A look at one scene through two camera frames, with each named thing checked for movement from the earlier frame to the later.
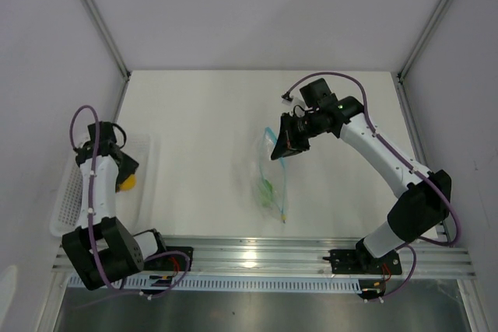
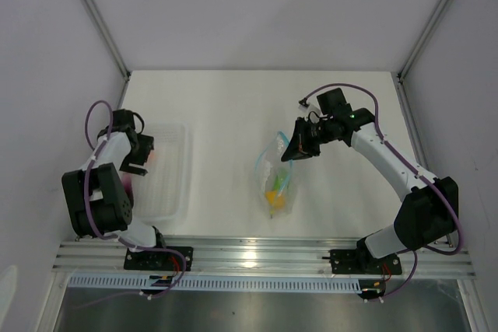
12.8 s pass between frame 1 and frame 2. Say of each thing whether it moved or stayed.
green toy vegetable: moved
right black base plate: stayed
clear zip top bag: moved
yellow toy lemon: moved
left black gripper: moved
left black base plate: stayed
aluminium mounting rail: stayed
